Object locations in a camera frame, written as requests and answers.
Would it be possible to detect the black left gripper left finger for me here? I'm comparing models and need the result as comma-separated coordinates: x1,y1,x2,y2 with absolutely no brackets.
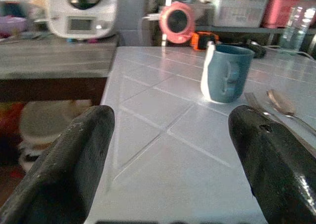
0,105,116,224

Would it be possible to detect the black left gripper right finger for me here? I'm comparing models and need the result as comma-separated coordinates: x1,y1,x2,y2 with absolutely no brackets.
228,104,316,224

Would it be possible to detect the white plastic basin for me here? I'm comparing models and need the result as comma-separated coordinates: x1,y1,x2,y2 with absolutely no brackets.
21,100,92,137

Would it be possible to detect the metal spoon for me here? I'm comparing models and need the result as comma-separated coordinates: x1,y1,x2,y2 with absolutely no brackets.
266,89,316,137

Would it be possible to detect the metal fork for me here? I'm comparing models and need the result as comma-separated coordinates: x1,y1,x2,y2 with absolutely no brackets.
244,92,316,158

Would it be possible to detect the red plastic stool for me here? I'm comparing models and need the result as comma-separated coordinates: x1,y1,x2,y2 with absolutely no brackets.
0,102,25,142

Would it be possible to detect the teal mug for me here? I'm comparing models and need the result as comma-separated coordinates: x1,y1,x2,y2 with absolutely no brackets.
206,44,255,104

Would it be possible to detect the grey wooden table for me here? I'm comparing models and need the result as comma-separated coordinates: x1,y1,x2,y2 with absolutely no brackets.
0,34,120,104

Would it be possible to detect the clear water bottle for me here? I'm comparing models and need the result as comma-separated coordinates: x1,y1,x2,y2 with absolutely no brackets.
280,6,316,52

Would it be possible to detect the orange black device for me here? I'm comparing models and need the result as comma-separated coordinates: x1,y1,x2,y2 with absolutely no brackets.
190,31,220,51

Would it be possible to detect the white kitchen appliance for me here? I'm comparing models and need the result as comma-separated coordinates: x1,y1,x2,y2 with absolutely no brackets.
46,0,119,40

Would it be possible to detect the red plastic box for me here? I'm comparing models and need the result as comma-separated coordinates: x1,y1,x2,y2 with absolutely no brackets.
261,0,297,29

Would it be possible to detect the purple plastic container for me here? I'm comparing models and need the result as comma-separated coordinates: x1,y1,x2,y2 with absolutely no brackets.
0,15,28,36

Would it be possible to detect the white plastic crate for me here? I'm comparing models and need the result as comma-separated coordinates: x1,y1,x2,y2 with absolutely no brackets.
214,0,272,29

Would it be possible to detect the pink round fan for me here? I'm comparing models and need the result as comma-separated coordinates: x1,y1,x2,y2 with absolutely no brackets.
159,1,196,44

